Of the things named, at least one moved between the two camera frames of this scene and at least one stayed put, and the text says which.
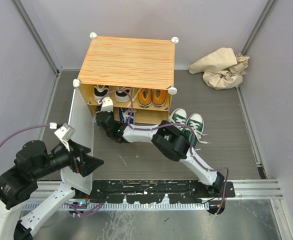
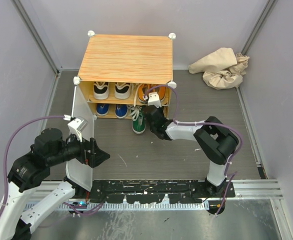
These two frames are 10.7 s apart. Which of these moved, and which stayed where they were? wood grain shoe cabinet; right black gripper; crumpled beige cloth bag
Moved: right black gripper
Stayed: crumpled beige cloth bag; wood grain shoe cabinet
